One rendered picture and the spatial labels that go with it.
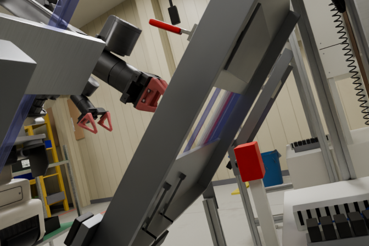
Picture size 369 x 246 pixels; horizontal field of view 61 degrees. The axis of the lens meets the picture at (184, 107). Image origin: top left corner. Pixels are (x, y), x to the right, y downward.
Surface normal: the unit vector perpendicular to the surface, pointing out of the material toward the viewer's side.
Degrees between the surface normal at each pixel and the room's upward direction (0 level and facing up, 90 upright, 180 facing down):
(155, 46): 90
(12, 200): 98
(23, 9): 82
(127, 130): 90
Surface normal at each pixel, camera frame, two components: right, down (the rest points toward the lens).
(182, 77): -0.31, 0.00
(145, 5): -0.53, 0.07
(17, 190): 0.92, -0.13
